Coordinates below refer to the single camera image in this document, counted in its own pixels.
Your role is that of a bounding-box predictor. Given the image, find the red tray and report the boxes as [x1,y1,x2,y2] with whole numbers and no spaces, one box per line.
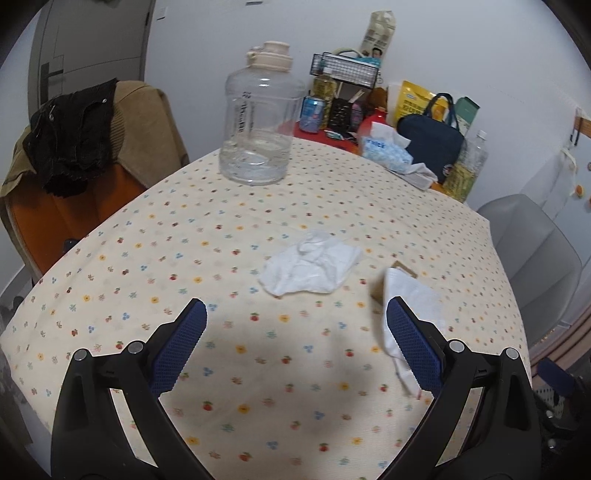
[292,119,370,155]

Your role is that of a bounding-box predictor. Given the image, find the white tissue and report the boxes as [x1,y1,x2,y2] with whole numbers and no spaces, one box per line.
[382,268,448,400]
[399,162,438,191]
[257,230,364,297]

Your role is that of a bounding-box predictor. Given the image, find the black wire basket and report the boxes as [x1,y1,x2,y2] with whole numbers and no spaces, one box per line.
[310,52,384,88]

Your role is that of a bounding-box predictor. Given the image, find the white fridge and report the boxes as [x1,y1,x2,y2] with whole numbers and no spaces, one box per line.
[522,104,591,241]

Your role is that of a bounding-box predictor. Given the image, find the clear plastic bottle yellow liquid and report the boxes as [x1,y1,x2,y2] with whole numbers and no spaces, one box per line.
[444,130,489,203]

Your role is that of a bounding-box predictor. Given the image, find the floral tablecloth table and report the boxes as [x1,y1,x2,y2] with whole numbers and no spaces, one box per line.
[0,136,529,480]

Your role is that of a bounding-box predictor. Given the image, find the small brown cardboard piece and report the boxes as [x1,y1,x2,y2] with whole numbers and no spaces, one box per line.
[373,260,419,305]

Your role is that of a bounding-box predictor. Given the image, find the blue tissue pack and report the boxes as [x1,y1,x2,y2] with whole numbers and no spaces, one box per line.
[358,121,415,175]

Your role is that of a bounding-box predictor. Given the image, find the red bottle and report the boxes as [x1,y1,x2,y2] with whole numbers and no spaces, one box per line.
[368,105,389,137]

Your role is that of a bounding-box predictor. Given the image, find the black utensil holder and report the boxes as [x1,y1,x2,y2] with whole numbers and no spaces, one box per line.
[329,98,355,136]

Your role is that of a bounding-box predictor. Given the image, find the orange chair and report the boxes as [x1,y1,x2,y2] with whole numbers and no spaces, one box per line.
[0,161,148,287]

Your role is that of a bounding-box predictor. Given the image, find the green carton box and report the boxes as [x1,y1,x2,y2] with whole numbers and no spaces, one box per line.
[455,96,482,137]

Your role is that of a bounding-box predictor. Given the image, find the yellow packet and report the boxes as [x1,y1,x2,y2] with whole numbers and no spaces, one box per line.
[398,80,451,123]

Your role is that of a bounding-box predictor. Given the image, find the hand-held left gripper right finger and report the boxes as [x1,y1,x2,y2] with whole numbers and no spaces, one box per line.
[383,296,542,480]

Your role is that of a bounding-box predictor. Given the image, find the large clear water jug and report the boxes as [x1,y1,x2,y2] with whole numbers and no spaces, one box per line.
[218,41,305,186]

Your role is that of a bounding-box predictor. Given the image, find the grey door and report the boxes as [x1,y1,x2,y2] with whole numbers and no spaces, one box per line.
[27,0,157,121]

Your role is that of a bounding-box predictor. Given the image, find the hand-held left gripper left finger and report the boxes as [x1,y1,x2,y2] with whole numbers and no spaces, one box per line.
[50,298,208,480]

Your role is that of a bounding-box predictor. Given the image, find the cooking oil bottle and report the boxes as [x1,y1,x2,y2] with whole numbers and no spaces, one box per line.
[313,67,337,130]

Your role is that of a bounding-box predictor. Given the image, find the pink curtain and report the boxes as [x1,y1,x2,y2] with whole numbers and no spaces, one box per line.
[529,305,591,370]

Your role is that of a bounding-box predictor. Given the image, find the cluster of orange fridge magnets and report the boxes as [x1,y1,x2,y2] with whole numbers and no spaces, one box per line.
[571,159,591,204]

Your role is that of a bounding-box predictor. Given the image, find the loose white tissue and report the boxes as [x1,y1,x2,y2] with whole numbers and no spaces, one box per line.
[399,162,438,191]

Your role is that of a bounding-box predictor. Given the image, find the navy blue handbag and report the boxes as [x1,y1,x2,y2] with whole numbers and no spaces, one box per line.
[396,92,466,185]

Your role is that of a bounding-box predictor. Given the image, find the black jeans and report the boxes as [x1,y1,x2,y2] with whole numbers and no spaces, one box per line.
[23,78,120,198]

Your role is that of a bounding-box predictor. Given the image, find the tan jacket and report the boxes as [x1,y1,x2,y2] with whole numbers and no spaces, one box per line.
[0,79,191,199]

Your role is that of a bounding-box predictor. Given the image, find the blue drink can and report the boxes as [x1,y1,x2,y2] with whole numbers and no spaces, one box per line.
[300,96,329,134]

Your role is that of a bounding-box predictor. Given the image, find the tall beige paper bag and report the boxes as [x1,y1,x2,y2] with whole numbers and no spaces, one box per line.
[359,10,398,63]

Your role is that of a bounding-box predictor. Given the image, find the grey upholstered chair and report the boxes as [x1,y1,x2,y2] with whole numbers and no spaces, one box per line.
[475,194,583,349]

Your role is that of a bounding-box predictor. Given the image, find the white paper roll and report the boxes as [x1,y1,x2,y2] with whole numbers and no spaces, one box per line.
[385,83,403,126]

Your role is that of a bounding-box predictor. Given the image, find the wooden wall hook rack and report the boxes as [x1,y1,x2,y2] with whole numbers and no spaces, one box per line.
[573,108,591,146]

